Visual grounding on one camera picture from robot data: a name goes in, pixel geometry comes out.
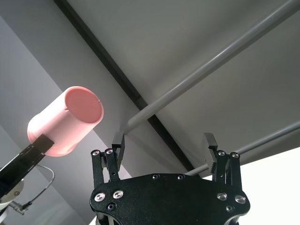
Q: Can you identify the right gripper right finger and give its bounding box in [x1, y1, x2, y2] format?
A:
[201, 132, 242, 188]

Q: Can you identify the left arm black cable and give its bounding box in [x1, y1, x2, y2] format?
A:
[9, 164, 55, 215]

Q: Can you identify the black wall frame post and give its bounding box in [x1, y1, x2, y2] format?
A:
[52, 0, 196, 173]

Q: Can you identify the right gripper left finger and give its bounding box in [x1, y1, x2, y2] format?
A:
[90, 131, 126, 188]

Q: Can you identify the pink plastic cup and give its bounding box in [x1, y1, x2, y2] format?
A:
[27, 86, 105, 157]

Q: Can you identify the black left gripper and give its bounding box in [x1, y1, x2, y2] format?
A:
[0, 134, 55, 197]

